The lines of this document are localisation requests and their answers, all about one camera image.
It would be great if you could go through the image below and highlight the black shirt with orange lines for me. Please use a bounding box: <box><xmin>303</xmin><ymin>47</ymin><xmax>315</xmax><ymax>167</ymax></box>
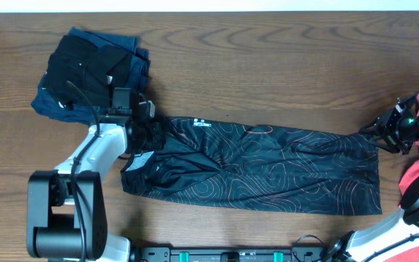
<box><xmin>121</xmin><ymin>117</ymin><xmax>382</xmax><ymax>215</ymax></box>

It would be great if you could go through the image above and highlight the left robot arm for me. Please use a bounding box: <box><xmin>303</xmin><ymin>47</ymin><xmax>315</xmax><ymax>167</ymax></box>
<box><xmin>26</xmin><ymin>88</ymin><xmax>164</xmax><ymax>261</ymax></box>

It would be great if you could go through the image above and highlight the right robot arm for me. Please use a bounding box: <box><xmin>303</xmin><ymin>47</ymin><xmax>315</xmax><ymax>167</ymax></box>
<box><xmin>321</xmin><ymin>95</ymin><xmax>419</xmax><ymax>261</ymax></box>

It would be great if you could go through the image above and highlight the folded navy blue garment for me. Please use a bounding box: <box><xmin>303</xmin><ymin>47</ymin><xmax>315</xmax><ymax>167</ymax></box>
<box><xmin>31</xmin><ymin>28</ymin><xmax>151</xmax><ymax>125</ymax></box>

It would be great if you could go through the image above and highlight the folded black garment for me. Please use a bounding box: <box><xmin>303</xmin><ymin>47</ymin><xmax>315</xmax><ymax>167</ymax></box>
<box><xmin>43</xmin><ymin>35</ymin><xmax>132</xmax><ymax>108</ymax></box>

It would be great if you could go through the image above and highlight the left black cable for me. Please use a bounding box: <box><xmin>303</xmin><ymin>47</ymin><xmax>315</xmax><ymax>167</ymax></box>
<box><xmin>65</xmin><ymin>80</ymin><xmax>103</xmax><ymax>262</ymax></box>

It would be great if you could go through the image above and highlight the black mounting rail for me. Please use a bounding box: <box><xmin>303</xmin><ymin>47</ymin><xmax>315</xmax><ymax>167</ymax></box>
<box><xmin>129</xmin><ymin>247</ymin><xmax>324</xmax><ymax>262</ymax></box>

